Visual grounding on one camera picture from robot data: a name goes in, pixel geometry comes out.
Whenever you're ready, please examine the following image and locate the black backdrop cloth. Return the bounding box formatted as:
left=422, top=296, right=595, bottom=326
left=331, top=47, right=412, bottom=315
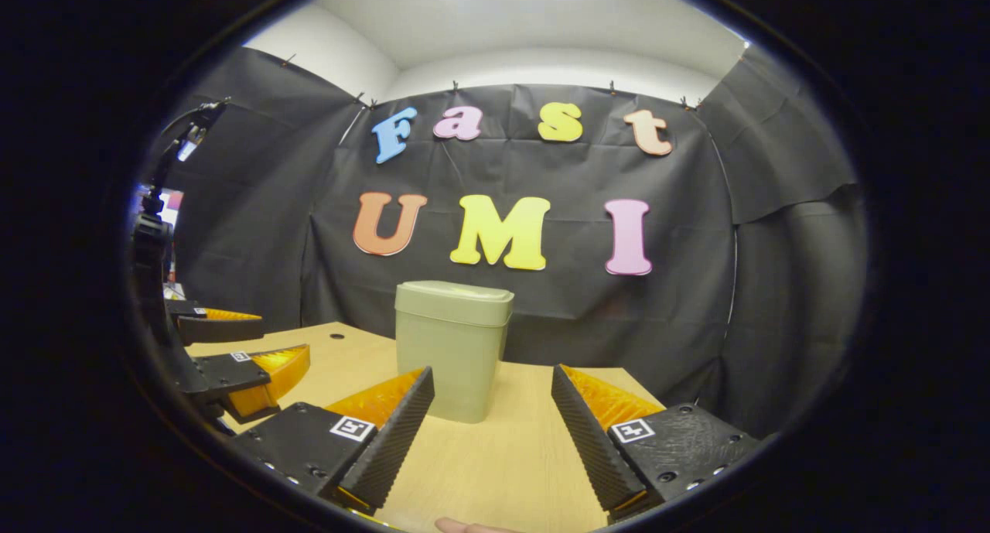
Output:
left=147, top=42, right=867, bottom=441

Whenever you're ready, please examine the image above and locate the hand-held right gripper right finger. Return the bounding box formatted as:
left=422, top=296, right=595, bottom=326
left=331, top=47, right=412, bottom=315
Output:
left=551, top=365, right=763, bottom=521

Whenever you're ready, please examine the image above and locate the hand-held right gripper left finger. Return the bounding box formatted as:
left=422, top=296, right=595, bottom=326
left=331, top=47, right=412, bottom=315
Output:
left=228, top=367, right=435, bottom=517

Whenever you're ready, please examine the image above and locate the green desktop garbage bin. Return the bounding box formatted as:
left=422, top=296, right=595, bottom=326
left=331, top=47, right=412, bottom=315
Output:
left=394, top=280, right=515, bottom=425

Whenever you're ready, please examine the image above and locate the wooden desktop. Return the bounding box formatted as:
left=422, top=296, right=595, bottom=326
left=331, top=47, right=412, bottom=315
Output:
left=186, top=322, right=666, bottom=533

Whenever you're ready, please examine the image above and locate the computer monitor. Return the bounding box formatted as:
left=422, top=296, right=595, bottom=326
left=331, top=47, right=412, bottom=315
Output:
left=138, top=183, right=185, bottom=286

